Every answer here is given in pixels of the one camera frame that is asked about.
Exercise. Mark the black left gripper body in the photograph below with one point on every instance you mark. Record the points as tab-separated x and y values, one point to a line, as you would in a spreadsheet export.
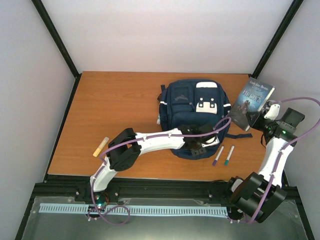
198	144

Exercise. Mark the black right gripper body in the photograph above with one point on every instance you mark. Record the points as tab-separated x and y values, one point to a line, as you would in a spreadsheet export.
260	126

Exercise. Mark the dark blue Wuthering Heights book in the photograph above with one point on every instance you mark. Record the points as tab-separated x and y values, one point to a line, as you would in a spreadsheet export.
252	98

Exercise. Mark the navy blue student backpack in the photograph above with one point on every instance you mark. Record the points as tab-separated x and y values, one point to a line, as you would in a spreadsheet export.
195	102

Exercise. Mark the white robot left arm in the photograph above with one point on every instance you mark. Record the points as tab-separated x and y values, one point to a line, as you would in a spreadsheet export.
125	149

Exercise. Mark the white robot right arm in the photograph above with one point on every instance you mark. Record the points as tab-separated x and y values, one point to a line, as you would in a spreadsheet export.
261	192

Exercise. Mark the purple capped white marker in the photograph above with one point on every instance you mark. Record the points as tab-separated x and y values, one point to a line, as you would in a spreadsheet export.
218	155

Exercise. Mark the green capped white marker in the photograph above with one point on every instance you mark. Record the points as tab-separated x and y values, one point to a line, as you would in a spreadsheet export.
229	155

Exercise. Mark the white green glue stick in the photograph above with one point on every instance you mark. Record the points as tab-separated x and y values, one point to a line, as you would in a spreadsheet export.
158	122

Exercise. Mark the yellow highlighter pen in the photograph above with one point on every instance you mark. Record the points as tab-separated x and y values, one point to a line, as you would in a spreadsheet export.
100	147

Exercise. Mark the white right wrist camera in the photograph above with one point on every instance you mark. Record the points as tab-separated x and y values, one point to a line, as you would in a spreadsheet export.
272	110

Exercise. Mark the light blue slotted cable duct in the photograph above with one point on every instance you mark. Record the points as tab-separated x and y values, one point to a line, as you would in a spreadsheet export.
136	210

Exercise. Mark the black frame post right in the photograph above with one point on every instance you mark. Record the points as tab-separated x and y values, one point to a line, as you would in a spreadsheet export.
281	29

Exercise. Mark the black frame post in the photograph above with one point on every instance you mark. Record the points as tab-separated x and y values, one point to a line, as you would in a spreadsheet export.
44	15
281	29

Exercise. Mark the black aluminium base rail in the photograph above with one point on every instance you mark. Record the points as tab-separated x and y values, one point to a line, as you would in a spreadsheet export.
78	187

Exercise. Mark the black frame post left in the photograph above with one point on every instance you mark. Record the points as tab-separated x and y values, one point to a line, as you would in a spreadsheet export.
44	15

